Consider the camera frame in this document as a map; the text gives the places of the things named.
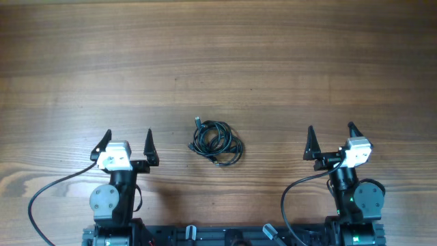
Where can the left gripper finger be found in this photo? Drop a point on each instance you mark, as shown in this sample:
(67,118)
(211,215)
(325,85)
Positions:
(150,150)
(101,146)

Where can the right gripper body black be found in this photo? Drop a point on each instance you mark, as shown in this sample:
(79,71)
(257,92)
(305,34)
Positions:
(327,160)

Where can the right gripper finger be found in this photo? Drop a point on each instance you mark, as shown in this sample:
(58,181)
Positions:
(312,148)
(353,130)

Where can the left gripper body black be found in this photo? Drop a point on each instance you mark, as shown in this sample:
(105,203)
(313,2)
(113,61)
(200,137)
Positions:
(141,167)

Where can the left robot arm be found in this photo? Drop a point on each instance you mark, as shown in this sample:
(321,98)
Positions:
(113,204)

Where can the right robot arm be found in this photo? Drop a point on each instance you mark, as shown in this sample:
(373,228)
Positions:
(359,203)

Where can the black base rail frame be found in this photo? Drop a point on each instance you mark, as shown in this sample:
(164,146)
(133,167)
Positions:
(309,234)

